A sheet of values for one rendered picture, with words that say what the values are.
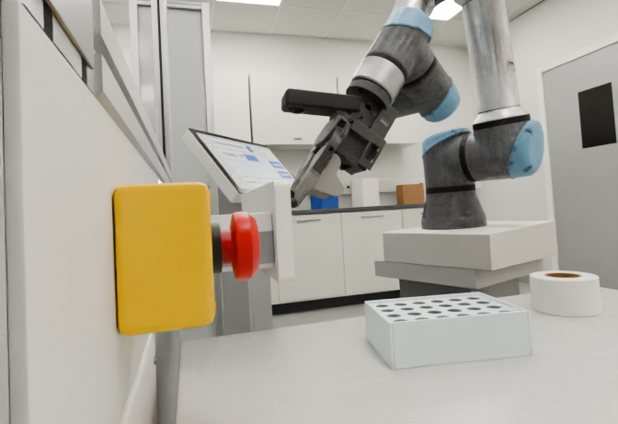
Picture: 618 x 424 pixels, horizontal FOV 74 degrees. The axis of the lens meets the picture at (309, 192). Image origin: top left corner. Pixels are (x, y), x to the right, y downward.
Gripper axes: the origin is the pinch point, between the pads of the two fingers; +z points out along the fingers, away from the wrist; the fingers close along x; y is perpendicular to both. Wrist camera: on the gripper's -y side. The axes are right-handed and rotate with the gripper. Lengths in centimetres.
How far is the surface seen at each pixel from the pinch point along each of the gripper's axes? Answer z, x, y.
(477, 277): -8.5, 11.3, 42.2
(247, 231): 9.3, -34.8, -7.5
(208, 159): -9, 81, -16
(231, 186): -5, 75, -5
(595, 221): -163, 211, 276
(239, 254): 10.6, -34.9, -7.3
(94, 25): 5.5, -39.0, -18.1
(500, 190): -193, 325, 261
